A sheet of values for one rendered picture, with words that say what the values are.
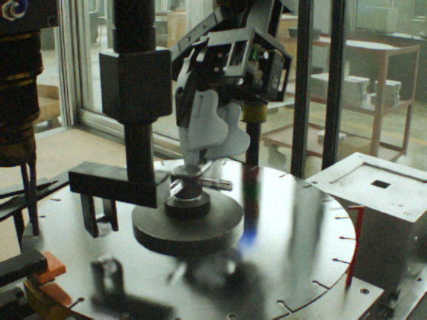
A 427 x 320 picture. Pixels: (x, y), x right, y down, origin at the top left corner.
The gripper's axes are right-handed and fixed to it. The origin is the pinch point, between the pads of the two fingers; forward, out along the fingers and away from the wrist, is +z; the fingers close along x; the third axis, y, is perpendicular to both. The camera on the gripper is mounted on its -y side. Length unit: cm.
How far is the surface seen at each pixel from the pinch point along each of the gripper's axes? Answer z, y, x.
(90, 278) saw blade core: 11.9, 3.6, -11.5
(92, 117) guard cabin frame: -17, -92, 39
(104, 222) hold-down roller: 7.3, 1.6, -10.0
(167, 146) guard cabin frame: -11, -56, 42
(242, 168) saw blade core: -2.5, -2.6, 10.9
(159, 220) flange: 6.0, 1.8, -4.1
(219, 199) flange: 2.5, 2.7, 2.3
